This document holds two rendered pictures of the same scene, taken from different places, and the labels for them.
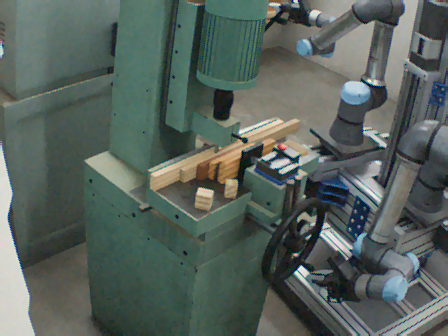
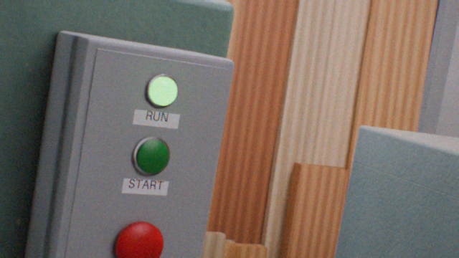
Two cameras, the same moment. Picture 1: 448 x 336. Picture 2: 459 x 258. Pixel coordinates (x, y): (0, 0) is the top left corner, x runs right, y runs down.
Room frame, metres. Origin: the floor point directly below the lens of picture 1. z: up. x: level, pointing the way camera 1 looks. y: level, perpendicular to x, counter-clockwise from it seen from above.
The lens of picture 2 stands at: (2.10, -0.25, 1.49)
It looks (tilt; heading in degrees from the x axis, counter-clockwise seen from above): 6 degrees down; 111
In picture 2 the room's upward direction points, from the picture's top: 10 degrees clockwise
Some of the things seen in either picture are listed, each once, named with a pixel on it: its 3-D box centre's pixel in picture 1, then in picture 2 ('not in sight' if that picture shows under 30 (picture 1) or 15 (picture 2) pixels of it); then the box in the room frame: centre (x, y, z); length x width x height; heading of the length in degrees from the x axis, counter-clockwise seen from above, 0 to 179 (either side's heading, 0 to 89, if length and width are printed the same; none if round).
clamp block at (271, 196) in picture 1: (274, 183); not in sight; (1.48, -0.16, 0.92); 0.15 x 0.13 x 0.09; 142
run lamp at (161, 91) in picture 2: not in sight; (163, 91); (1.89, 0.17, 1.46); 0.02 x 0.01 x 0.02; 52
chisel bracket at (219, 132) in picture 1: (214, 127); not in sight; (1.57, 0.04, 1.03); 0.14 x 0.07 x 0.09; 52
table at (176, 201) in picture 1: (251, 183); not in sight; (1.54, -0.09, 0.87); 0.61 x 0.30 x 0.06; 142
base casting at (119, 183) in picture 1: (183, 187); not in sight; (1.63, 0.13, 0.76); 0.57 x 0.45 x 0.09; 52
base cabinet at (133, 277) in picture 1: (175, 274); not in sight; (1.63, 0.13, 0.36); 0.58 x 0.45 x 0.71; 52
